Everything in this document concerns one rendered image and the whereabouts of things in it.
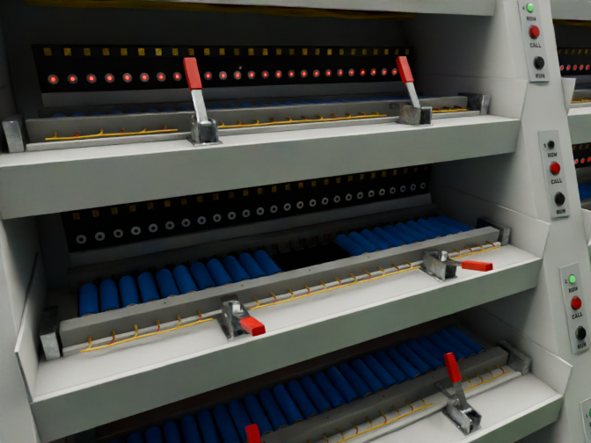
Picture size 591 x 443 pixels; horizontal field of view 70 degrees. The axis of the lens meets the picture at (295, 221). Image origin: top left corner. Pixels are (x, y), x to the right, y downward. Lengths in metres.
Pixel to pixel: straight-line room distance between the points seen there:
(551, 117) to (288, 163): 0.41
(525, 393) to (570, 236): 0.23
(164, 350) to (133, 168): 0.17
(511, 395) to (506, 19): 0.51
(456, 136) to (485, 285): 0.19
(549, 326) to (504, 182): 0.21
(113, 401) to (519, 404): 0.50
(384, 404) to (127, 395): 0.32
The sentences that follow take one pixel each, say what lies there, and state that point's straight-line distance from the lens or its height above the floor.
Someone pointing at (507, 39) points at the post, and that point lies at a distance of 0.69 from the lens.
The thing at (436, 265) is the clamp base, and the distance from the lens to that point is 0.55.
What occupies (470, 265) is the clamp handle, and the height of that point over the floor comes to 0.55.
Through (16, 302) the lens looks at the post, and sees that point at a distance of 0.43.
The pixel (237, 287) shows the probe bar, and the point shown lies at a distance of 0.47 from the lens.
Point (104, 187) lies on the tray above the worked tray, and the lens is 0.42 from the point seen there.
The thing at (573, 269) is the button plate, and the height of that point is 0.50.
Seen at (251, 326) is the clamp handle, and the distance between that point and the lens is 0.37.
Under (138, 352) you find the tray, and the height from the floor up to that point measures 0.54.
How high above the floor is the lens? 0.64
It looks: 1 degrees down
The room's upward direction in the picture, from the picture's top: 9 degrees counter-clockwise
